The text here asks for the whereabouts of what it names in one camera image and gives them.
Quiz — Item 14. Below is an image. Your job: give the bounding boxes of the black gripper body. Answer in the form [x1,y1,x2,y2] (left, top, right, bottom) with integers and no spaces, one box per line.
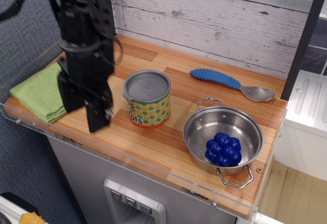
[58,40,114,104]

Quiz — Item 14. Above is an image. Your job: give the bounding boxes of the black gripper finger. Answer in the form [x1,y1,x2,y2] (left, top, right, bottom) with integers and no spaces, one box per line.
[86,101,113,133]
[58,77,85,113]

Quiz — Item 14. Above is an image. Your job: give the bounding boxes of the green cloth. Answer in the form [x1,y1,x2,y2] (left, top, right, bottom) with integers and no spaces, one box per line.
[10,63,66,123]

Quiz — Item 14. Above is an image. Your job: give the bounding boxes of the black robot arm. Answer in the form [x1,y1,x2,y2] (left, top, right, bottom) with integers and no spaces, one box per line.
[49,0,114,133]

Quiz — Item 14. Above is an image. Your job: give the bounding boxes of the dotted can with grey lid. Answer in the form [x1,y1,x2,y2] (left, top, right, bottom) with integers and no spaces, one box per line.
[123,69,171,128]

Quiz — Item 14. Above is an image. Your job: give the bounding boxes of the clear acrylic table guard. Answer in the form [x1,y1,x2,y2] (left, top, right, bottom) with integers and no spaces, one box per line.
[4,35,287,218]

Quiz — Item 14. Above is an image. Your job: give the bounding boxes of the grey toy fridge cabinet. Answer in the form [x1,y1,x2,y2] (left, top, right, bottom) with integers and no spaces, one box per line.
[49,138,237,223]

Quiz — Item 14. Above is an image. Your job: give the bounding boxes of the silver dispenser button panel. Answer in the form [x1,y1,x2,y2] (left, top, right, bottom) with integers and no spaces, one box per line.
[103,179,167,224]

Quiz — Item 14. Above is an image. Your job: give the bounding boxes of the stainless steel pot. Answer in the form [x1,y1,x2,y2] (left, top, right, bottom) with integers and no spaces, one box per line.
[183,99,264,189]

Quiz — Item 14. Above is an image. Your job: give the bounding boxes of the yellow object at corner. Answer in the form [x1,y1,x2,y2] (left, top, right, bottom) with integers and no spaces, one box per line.
[19,212,45,224]

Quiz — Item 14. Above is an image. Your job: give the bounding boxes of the blue toy grapes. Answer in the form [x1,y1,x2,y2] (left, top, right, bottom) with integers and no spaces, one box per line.
[205,132,242,167]

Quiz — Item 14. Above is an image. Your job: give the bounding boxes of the white toy sink unit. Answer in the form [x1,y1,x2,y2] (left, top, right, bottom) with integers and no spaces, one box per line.
[273,70,326,180]

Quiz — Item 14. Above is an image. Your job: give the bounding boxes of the black sleeved cable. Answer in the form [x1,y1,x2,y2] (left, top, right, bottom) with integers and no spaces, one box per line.
[0,0,30,22]

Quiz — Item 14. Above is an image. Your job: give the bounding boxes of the blue handled metal spoon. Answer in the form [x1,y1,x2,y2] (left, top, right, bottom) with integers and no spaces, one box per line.
[190,68,275,102]

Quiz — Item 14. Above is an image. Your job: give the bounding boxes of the dark grey right post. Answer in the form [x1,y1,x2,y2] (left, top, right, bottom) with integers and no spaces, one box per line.
[279,0,327,101]

